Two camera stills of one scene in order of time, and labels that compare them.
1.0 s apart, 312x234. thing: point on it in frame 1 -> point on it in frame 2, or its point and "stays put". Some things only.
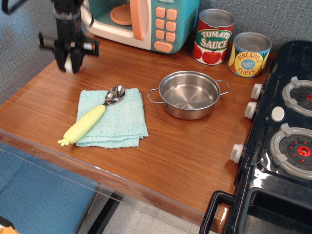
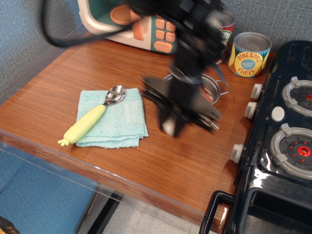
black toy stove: (272, 193) stays put
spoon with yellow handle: (114, 95) stays put
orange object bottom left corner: (7, 226) stays put
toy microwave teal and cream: (169, 27) stays put
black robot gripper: (69, 40) -> (179, 94)
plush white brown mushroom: (68, 65) -> (169, 126)
